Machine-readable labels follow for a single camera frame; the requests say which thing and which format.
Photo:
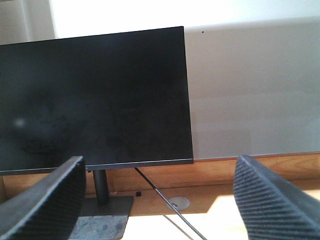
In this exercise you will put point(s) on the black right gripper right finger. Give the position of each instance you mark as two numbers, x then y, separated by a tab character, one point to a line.
271	207

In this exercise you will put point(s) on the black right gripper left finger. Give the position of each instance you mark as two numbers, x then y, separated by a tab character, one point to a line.
49	209

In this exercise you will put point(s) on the black computer monitor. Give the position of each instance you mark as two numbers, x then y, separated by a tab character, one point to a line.
117	100

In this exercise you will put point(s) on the grey desk cable grommet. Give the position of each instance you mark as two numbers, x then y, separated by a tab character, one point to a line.
180	203

